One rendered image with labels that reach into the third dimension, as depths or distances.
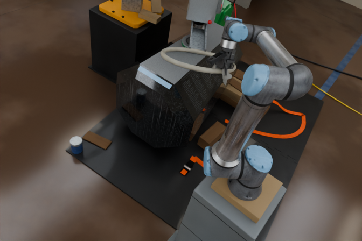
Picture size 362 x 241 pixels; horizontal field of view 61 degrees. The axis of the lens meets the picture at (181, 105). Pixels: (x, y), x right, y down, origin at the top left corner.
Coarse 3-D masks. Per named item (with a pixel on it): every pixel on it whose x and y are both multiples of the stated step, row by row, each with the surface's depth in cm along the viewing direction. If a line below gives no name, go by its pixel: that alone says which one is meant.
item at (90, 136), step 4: (88, 132) 284; (92, 132) 285; (84, 136) 281; (88, 136) 281; (92, 136) 282; (96, 136) 283; (100, 136) 284; (88, 140) 278; (92, 140) 279; (96, 140) 280; (100, 140) 280; (104, 140) 281; (108, 140) 282; (96, 144) 277; (100, 144) 277; (104, 144) 278; (108, 144) 279; (104, 148) 276
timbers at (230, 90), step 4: (236, 80) 346; (228, 84) 339; (228, 88) 334; (232, 88) 335; (224, 92) 339; (228, 92) 335; (232, 92) 332; (236, 92) 332; (240, 92) 333; (228, 96) 338; (232, 96) 335; (236, 96) 332; (240, 96) 328; (236, 100) 334
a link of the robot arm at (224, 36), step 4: (228, 20) 165; (232, 20) 164; (236, 20) 164; (240, 20) 164; (224, 28) 169; (224, 32) 169; (224, 36) 169; (228, 36) 167; (228, 40) 168; (232, 40) 168
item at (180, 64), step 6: (168, 48) 203; (174, 48) 208; (180, 48) 212; (186, 48) 214; (192, 48) 216; (162, 54) 187; (204, 54) 216; (210, 54) 214; (168, 60) 180; (174, 60) 177; (180, 66) 176; (186, 66) 174; (192, 66) 173; (198, 66) 174; (234, 66) 190; (204, 72) 174; (210, 72) 175; (216, 72) 176; (228, 72) 182
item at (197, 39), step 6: (192, 24) 237; (192, 30) 239; (198, 30) 241; (204, 30) 242; (192, 36) 233; (198, 36) 234; (204, 36) 233; (192, 42) 226; (198, 42) 228; (204, 42) 225; (198, 48) 222; (204, 48) 217
